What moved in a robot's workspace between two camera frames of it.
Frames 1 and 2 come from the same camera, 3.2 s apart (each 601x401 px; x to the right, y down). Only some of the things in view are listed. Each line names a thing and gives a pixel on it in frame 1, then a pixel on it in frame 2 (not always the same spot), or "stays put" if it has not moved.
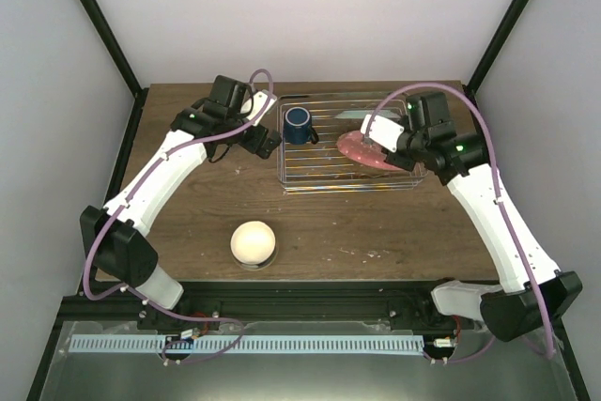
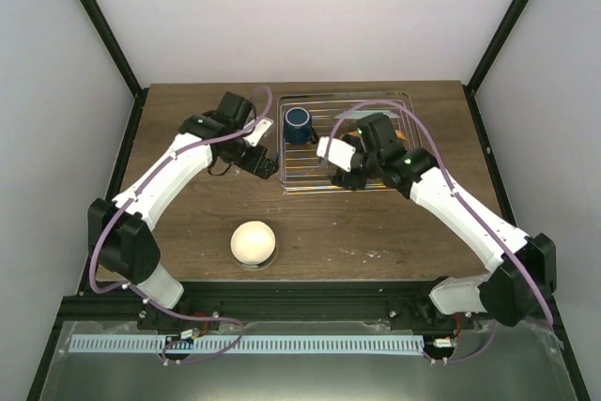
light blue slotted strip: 251,343 stays put
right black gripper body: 402,163 -> 348,182
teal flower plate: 362,114 stays put
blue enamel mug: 298,127 stays put
